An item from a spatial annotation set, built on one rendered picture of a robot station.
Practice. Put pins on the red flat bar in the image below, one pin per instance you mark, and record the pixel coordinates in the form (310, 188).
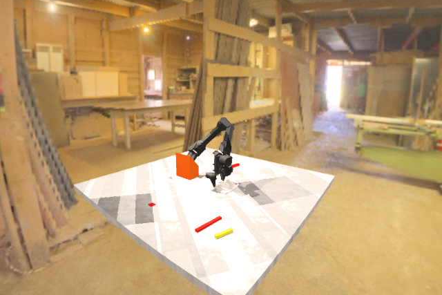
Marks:
(208, 224)

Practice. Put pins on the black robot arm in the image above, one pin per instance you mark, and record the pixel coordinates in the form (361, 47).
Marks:
(224, 157)

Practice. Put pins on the yellow flat bar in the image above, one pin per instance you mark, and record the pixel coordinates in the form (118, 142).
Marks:
(223, 233)

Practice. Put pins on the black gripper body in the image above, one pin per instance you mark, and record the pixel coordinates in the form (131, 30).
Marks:
(216, 171)

